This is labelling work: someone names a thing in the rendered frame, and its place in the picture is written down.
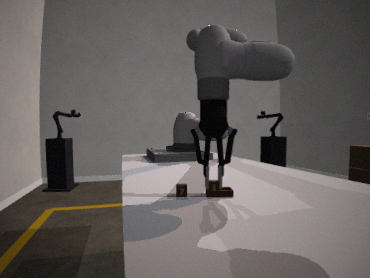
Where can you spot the small brown cube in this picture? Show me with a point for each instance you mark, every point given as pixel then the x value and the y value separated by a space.
pixel 213 185
pixel 181 190

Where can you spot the brown wooden tray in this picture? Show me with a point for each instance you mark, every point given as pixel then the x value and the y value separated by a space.
pixel 224 192

